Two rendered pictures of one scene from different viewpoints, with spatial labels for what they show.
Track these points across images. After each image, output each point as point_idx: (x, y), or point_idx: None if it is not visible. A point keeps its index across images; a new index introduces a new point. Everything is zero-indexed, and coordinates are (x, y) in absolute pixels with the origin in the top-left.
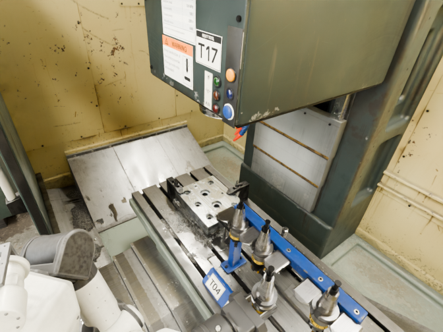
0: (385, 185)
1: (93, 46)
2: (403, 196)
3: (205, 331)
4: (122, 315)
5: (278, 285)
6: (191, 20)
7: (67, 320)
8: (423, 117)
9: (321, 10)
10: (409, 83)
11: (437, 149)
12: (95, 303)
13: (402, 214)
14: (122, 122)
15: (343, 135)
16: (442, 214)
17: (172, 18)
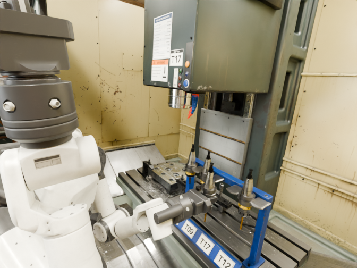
0: (286, 167)
1: (104, 89)
2: (297, 173)
3: (173, 198)
4: (117, 211)
5: (219, 220)
6: (168, 47)
7: (94, 177)
8: (298, 120)
9: (228, 42)
10: (285, 100)
11: (310, 137)
12: (102, 194)
13: (300, 186)
14: (114, 136)
15: (252, 127)
16: (324, 181)
17: (158, 50)
